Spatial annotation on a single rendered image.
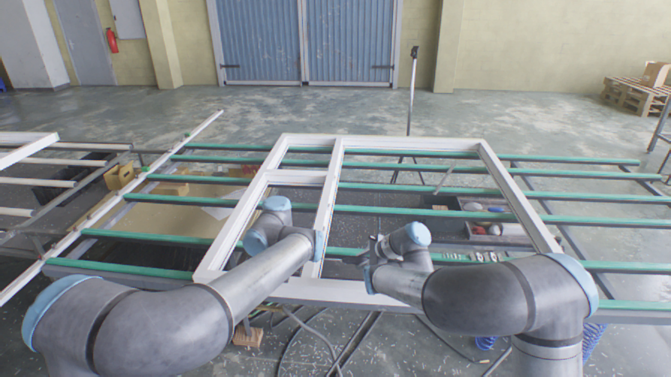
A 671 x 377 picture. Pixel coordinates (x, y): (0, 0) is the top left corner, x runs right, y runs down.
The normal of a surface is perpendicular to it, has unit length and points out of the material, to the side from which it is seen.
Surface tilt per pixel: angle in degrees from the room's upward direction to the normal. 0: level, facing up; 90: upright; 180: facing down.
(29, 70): 90
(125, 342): 48
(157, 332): 43
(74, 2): 90
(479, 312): 69
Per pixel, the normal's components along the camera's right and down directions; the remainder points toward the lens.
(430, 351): -0.01, -0.88
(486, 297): -0.41, -0.40
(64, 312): -0.13, -0.56
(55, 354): -0.20, 0.22
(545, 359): -0.51, 0.06
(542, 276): 0.04, -0.71
